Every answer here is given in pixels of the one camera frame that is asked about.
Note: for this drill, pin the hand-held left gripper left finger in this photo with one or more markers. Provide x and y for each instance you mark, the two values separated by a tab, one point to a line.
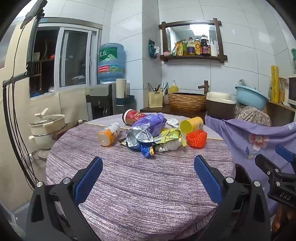
89	180

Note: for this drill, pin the red paper cup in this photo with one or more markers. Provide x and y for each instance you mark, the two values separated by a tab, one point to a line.
133	117

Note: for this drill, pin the glass jar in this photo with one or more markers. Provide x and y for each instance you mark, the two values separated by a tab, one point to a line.
283	90

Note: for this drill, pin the grey water dispenser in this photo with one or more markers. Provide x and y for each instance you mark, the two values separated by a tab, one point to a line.
99	99

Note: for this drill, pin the blue water jug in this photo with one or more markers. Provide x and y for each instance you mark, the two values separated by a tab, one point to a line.
111	62

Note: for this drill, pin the orange white plastic bottle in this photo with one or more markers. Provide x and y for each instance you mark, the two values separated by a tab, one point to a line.
108	134

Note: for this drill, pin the green wipes pack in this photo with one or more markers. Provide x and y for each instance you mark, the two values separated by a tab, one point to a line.
152	49

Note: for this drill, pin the brown patterned cloth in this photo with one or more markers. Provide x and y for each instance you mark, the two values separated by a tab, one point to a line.
252	114

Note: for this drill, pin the brown wooden board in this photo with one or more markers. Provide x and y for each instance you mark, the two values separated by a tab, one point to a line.
67	128

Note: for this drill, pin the sliding window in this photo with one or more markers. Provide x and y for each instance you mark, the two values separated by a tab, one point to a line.
74	58

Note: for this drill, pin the orange foam net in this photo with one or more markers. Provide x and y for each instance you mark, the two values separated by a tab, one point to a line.
196	139

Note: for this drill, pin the white plastic bag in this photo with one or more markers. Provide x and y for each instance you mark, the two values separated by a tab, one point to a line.
242	82

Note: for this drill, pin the dark soy sauce bottle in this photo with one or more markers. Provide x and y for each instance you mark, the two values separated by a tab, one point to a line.
205	47

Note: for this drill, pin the black phone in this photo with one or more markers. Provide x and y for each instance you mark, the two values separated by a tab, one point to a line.
34	12

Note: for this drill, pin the cream stacked pot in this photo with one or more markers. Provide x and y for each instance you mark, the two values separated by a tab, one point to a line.
46	129

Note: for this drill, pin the yellow soap bottle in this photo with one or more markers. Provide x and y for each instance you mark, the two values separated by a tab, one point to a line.
173	89

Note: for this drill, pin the wooden framed mirror shelf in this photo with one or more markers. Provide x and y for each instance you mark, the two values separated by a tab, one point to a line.
192	59

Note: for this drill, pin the woven basin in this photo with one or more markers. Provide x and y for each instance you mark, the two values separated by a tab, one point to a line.
187	102

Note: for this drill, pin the silver blue foil bag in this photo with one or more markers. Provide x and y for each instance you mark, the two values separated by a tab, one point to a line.
138	139

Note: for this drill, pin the dark wooden counter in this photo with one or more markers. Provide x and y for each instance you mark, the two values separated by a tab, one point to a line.
161	111

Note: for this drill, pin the amber sauce bottle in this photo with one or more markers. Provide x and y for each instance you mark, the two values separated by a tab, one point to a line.
198	47

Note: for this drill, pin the paper cup dispenser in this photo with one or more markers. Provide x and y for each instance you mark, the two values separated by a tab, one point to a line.
120	90

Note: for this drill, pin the dark round bin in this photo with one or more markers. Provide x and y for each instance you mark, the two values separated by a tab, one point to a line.
242	176

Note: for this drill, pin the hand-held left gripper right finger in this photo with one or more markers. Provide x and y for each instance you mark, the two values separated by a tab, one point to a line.
207	178

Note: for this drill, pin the light wooden shelf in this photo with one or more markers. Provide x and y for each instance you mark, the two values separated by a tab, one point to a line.
279	111

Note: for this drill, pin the yellow oil pouch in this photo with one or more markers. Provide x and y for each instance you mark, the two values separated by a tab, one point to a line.
177	49

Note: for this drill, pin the light blue plastic basin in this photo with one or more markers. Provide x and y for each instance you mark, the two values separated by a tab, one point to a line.
251	98

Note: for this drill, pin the stack of green cups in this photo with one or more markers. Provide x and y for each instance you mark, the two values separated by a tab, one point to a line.
293	58

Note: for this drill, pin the brown cream rice cooker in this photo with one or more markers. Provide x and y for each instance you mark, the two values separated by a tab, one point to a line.
219	107

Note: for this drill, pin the yellow plastic cup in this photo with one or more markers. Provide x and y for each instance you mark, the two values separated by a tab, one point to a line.
192	125

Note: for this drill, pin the white tissue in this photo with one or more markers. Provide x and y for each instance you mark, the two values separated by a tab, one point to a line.
172	122
167	146

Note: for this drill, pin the purple label oil bottle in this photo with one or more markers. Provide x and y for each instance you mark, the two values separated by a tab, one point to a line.
191	48

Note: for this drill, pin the yellow snack packet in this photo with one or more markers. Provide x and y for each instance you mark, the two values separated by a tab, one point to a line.
167	135

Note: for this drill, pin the bamboo faucet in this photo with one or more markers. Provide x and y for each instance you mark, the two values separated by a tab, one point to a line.
205	87

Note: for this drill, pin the black phone stand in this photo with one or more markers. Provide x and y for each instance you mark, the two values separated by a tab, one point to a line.
31	46

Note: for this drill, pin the white microwave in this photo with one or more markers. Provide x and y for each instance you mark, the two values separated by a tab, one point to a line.
292	90

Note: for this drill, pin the beige cloth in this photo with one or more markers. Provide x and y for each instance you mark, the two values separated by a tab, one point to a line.
48	103

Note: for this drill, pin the bundle of chopsticks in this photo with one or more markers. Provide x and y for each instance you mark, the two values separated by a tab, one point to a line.
158	87

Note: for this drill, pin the purple floral cloth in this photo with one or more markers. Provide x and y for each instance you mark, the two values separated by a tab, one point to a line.
242	143

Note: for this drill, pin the cream chopstick holder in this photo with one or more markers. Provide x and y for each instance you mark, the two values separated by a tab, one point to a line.
155	99

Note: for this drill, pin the yellow roll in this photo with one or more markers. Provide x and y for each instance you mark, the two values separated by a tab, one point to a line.
275	85

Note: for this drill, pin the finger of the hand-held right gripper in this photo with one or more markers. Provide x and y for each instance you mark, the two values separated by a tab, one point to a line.
268	165
285	154

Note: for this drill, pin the purple plastic bag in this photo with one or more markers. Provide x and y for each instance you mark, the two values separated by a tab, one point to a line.
150	121

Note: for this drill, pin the person's right hand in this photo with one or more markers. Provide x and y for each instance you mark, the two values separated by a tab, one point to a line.
286	217

